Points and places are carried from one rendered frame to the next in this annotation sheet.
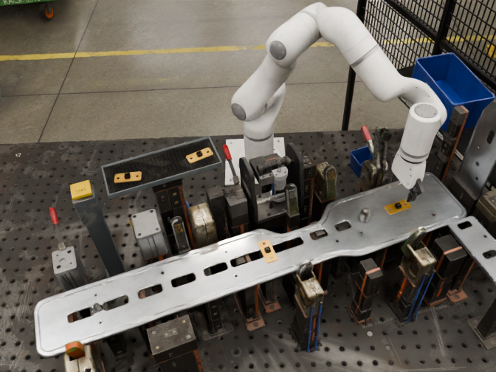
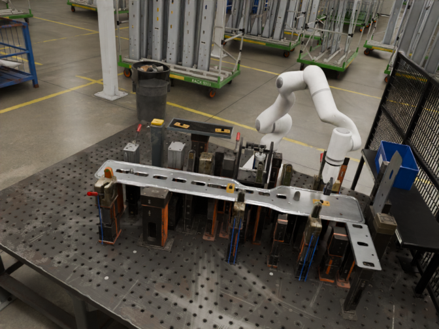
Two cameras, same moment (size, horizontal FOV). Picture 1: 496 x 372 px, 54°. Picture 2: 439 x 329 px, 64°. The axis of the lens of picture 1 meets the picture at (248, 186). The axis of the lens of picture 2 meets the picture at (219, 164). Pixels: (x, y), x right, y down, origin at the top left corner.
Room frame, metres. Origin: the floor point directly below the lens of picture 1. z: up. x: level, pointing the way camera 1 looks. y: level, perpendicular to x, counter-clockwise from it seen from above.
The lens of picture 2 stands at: (-0.55, -0.57, 2.04)
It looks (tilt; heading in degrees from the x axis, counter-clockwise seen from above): 31 degrees down; 23
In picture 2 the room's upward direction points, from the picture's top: 6 degrees clockwise
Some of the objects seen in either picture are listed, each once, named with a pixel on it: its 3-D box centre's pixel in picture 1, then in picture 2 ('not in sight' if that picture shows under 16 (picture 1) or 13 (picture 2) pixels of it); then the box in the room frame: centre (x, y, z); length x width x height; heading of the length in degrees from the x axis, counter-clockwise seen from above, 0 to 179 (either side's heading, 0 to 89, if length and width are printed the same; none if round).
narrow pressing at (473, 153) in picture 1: (483, 150); (386, 184); (1.08, -0.75, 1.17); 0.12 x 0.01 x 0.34; 18
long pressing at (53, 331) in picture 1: (262, 255); (226, 188); (0.86, -0.03, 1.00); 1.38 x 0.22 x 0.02; 108
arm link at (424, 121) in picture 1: (421, 128); (340, 143); (1.01, -0.50, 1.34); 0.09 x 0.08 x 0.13; 139
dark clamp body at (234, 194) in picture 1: (238, 229); (227, 184); (1.05, 0.04, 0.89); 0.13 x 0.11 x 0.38; 18
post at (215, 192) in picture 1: (220, 229); (217, 179); (1.05, 0.11, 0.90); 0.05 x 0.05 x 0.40; 18
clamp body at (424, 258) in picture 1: (410, 283); (307, 247); (0.80, -0.50, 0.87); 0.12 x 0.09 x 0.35; 18
